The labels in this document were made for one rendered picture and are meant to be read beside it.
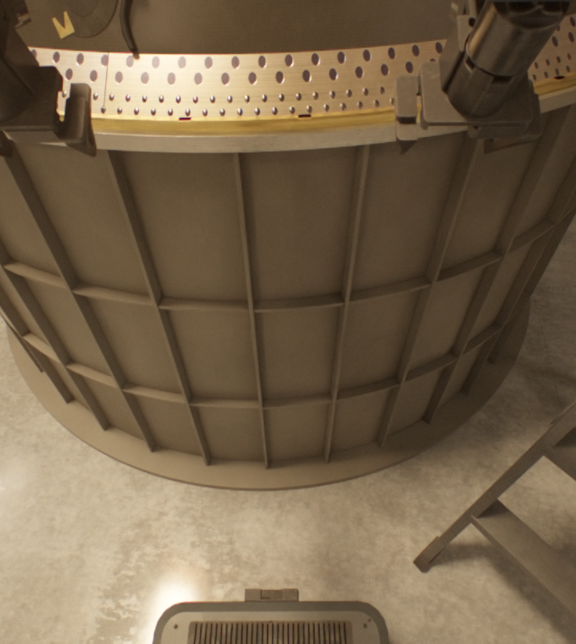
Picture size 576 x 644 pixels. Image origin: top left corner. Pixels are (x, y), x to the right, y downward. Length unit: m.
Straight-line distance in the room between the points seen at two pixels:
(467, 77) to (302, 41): 0.33
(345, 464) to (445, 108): 1.27
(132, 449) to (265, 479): 0.46
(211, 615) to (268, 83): 1.07
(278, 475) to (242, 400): 0.39
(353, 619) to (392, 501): 0.48
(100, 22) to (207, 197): 0.27
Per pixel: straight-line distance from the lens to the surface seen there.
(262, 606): 1.25
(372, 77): 0.76
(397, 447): 1.66
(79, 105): 0.55
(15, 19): 0.57
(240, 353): 1.11
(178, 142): 0.72
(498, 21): 0.44
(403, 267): 1.00
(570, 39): 0.98
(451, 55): 0.50
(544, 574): 1.34
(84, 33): 0.81
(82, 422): 1.82
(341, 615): 1.24
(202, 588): 1.53
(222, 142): 0.70
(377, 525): 1.58
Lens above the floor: 1.48
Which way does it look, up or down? 49 degrees down
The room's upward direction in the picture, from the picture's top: 1 degrees counter-clockwise
